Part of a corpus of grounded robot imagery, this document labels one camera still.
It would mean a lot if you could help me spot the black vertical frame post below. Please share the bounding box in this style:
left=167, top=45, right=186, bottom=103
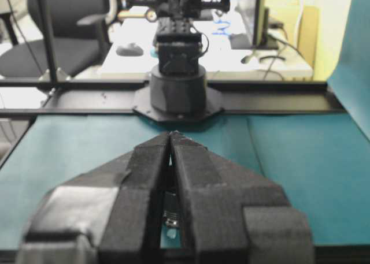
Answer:
left=36, top=0, right=58, bottom=83

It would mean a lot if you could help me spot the white desk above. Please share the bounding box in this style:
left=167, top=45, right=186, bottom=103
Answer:
left=99, top=18, right=313, bottom=81

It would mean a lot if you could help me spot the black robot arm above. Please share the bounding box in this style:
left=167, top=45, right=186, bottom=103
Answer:
left=16, top=0, right=315, bottom=263

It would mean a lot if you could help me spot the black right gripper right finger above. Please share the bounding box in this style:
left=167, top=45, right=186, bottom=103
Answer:
left=171, top=132, right=315, bottom=263

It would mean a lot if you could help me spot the black monitor cable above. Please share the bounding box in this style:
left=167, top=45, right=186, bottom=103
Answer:
left=241, top=27, right=307, bottom=80

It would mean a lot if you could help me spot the black office chair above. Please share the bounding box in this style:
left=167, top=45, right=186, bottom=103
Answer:
left=1, top=0, right=118, bottom=77

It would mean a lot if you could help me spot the teal backdrop sheet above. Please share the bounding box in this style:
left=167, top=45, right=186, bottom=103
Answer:
left=327, top=0, right=369, bottom=138

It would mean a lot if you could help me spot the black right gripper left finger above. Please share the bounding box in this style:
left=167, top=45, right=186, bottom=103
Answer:
left=16, top=132, right=170, bottom=263

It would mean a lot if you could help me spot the grey computer mouse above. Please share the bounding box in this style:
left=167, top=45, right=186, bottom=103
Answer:
left=116, top=43, right=144, bottom=57

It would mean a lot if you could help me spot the computer monitor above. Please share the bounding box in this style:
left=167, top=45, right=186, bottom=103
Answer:
left=230, top=0, right=278, bottom=50

